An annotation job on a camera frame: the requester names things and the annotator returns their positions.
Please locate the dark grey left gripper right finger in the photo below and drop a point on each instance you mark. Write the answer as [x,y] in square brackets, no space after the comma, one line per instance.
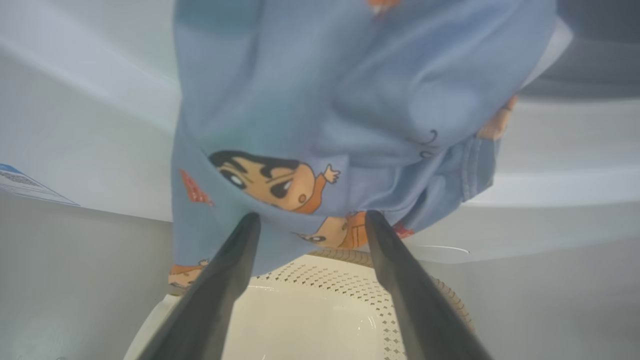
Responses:
[420,300]

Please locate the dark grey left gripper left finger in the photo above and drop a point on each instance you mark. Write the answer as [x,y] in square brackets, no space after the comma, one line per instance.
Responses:
[210,300]

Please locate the blue cartoon print garment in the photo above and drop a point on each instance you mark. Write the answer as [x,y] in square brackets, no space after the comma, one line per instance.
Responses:
[325,100]

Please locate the white front-load washing machine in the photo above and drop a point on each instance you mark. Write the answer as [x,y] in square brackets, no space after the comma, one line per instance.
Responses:
[90,125]

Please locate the cream perforated laundry basket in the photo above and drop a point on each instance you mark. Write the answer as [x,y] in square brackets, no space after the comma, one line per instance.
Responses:
[310,325]

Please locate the blue energy label sticker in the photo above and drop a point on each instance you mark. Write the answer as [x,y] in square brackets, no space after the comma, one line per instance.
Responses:
[30,185]

